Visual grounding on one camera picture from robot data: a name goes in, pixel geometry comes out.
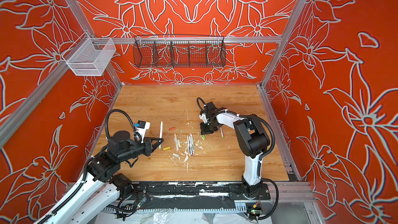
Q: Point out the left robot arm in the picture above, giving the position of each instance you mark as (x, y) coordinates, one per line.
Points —
(101, 183)

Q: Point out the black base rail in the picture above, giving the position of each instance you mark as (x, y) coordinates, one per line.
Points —
(233, 190)

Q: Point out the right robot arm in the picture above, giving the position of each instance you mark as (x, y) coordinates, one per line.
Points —
(254, 136)

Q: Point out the clear plastic bin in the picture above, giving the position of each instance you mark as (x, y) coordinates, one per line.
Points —
(90, 56)

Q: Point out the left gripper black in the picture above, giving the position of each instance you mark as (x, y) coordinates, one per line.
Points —
(148, 144)

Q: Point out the white pen orange tip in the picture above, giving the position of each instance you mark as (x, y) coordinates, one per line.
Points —
(176, 142)

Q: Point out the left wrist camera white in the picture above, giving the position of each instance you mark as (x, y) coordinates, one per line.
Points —
(140, 129)

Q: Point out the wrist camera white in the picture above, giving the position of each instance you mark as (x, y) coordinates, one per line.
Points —
(140, 129)
(203, 117)

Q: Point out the black wire basket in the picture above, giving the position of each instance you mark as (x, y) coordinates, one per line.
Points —
(182, 51)

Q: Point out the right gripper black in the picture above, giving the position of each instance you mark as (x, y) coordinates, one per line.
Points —
(203, 131)

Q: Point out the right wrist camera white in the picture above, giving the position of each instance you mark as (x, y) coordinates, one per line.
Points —
(203, 117)

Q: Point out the white pen pink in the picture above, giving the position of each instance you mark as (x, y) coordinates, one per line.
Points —
(192, 147)

